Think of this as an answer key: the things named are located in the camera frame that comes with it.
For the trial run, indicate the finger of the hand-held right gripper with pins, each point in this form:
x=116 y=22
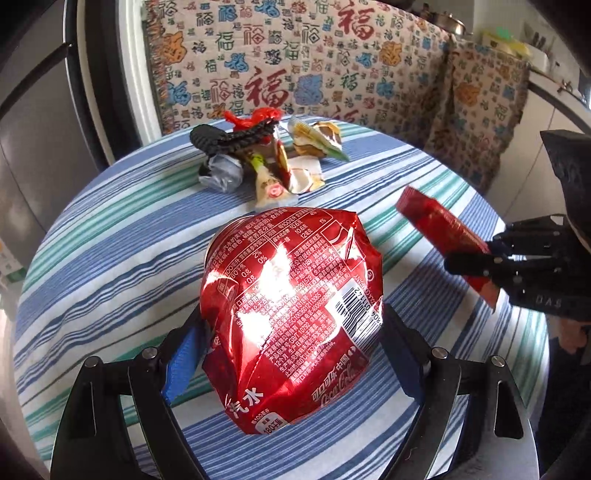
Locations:
x=466 y=265
x=526 y=235

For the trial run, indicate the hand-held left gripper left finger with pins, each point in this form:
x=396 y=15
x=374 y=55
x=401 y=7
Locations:
x=182 y=364

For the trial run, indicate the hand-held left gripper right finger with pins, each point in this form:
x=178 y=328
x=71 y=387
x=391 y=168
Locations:
x=408 y=364

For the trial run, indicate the red packet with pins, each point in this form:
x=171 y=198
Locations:
x=434 y=217

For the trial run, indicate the crushed red soda can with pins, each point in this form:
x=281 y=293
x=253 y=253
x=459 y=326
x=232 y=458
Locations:
x=286 y=314

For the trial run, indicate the person's right hand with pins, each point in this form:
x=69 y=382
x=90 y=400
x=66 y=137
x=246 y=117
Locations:
x=577 y=334

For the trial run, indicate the striped tablecloth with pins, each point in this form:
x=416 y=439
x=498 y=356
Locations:
x=115 y=258

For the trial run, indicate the white base cabinets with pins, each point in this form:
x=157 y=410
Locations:
x=549 y=110

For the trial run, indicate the printed blanket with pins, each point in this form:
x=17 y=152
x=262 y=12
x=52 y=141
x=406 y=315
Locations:
x=480 y=101
x=300 y=55

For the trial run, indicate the torn white wrapper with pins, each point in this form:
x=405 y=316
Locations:
x=302 y=177

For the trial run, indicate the white knife block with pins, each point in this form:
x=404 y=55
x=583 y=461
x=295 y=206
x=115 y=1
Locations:
x=542 y=46

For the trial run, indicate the silver foil wrapper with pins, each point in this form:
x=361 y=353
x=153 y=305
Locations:
x=221 y=175

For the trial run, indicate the yellow snack wrapper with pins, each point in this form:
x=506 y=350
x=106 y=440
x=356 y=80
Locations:
x=318 y=138

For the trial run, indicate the white small packet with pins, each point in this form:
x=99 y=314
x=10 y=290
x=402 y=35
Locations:
x=270 y=189

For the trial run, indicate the cardboard box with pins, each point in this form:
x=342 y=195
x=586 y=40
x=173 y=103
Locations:
x=9 y=263

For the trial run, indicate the steel stock pot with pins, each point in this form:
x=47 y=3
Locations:
x=450 y=22

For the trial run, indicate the red plastic bag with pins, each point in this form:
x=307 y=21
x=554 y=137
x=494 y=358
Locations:
x=254 y=117

